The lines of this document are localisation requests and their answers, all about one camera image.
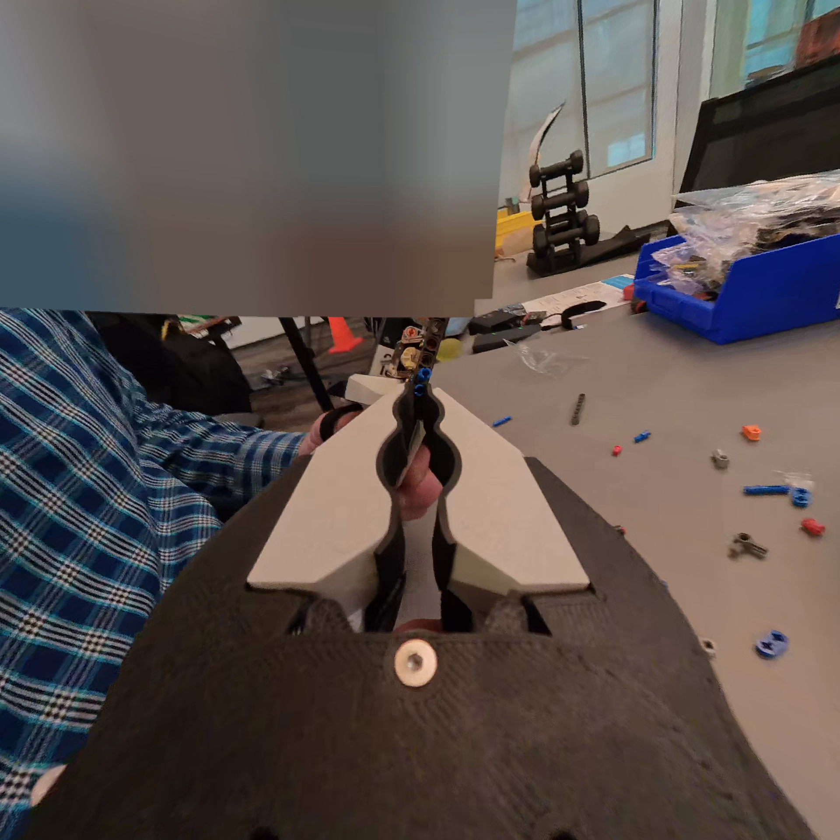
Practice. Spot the blue lego connector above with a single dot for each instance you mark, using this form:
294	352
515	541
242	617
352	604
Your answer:
801	497

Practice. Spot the clear plastic wrapper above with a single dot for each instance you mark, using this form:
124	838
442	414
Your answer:
538	359

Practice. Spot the person's left hand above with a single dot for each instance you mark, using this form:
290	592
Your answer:
420	489

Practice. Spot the large black dumbbell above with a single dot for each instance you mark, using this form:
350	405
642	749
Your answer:
564	235

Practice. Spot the white printed paper sheet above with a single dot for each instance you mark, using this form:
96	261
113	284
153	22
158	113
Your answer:
577	292

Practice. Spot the person's blue plaid shirt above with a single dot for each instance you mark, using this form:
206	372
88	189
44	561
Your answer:
79	525

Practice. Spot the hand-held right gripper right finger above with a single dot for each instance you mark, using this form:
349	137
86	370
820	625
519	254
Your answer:
505	518

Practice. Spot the medium black dumbbell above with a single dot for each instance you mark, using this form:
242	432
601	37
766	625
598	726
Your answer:
561	200

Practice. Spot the clear bags of lego parts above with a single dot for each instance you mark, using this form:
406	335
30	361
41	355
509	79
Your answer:
754	210

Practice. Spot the black monitor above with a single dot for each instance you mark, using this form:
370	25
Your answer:
761	131

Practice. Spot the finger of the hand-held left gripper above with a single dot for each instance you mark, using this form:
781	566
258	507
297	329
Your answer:
367	388

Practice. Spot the small black dumbbell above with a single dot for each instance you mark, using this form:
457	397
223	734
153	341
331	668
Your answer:
558	169

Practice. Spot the orange traffic cone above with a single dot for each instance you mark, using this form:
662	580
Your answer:
342	338

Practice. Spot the clear plastic scrap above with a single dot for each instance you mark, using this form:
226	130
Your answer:
794	479

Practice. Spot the red and black small device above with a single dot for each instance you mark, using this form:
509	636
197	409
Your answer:
635	303

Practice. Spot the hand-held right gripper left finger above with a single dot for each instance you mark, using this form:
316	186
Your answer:
328	512

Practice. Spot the dark grey cross connector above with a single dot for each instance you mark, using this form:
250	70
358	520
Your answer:
747	546

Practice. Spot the black flat device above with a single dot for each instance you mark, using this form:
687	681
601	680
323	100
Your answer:
492	321
499	341

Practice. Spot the small light grey lego piece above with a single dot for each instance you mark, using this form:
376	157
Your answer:
707	647

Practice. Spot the white curved strip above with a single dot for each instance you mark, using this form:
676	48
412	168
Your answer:
544	134

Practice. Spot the dark grey lego beam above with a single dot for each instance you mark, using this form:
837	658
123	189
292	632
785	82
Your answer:
578	409

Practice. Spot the blue plastic bin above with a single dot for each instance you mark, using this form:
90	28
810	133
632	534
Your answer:
774	295

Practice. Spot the black sign stand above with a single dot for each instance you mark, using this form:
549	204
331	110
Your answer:
308	367

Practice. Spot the black dumbbell rack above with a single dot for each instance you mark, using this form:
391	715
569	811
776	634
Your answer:
558	266

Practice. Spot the grey lego connector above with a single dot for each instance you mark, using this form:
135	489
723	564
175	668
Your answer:
720	459

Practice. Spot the orange lego connector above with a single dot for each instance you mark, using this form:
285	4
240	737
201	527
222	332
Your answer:
751	433

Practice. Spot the blue round lego plate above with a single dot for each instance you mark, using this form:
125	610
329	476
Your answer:
771	646

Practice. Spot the person's left forearm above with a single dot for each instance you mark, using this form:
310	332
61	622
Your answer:
249	446

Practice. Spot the red lego connector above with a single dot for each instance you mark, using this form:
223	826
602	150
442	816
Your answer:
812	527

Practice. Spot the blue lego axle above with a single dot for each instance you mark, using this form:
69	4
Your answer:
766	489

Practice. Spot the black lego technic assembly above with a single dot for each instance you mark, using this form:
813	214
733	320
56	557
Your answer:
420	341

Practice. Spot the glass window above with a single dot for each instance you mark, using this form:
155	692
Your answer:
754	33
617	79

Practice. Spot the yellow plastic bin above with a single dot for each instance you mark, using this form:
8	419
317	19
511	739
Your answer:
512	229

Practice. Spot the yellow-green ball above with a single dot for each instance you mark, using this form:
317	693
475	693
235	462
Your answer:
448	350

